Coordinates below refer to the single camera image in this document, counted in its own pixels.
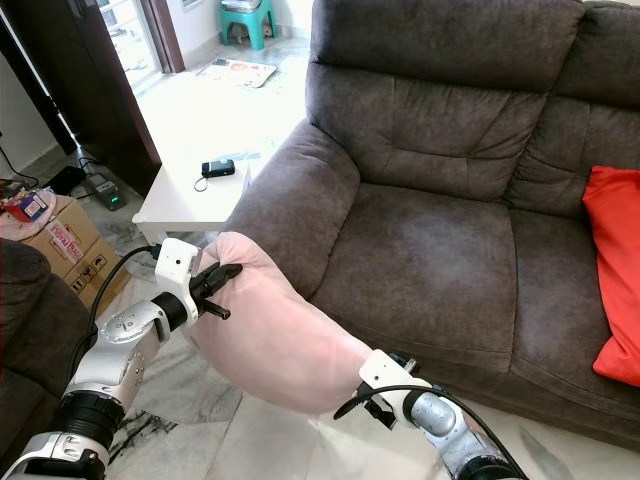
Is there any red and blue small box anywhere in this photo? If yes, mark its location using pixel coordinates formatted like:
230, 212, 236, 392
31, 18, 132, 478
5, 189, 57, 224

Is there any brown wooden door frame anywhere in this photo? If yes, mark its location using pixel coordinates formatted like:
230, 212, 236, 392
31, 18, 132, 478
145, 0, 188, 74

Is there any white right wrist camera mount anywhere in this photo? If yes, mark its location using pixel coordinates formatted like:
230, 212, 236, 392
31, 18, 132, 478
358, 348, 432, 401

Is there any power strip with green light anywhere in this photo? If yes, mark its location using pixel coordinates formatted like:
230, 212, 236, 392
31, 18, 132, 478
85, 172, 130, 212

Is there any pink pillow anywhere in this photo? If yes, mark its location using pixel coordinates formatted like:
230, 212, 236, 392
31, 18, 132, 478
182, 232, 377, 416

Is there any red pillow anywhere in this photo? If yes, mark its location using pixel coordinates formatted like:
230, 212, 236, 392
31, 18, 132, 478
582, 165, 640, 389

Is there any dark wooden cabinet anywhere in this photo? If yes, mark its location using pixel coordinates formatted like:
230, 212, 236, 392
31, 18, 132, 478
0, 0, 164, 196

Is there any brown cardboard box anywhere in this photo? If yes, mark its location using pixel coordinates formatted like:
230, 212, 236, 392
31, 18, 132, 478
5, 195, 132, 319

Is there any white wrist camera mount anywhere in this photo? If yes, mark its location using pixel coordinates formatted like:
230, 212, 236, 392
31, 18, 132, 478
358, 348, 432, 401
155, 238, 204, 303

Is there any green plastic stool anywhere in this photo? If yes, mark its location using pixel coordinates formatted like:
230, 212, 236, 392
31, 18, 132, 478
220, 0, 278, 51

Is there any dark brown armchair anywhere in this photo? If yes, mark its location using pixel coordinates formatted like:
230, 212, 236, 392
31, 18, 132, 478
0, 240, 97, 480

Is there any white side table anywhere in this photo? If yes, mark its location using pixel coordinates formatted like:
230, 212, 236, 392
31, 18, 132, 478
132, 160, 257, 247

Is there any brown fabric sofa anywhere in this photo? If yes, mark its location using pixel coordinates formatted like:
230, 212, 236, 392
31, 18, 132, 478
222, 0, 640, 451

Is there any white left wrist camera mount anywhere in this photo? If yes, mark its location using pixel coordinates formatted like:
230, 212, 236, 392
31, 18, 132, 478
155, 238, 204, 303

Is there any printed floor mat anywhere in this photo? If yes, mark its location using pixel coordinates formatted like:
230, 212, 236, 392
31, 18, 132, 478
196, 58, 278, 88

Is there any small black device with cord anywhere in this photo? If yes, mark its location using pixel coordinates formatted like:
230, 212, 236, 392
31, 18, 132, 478
195, 159, 238, 192

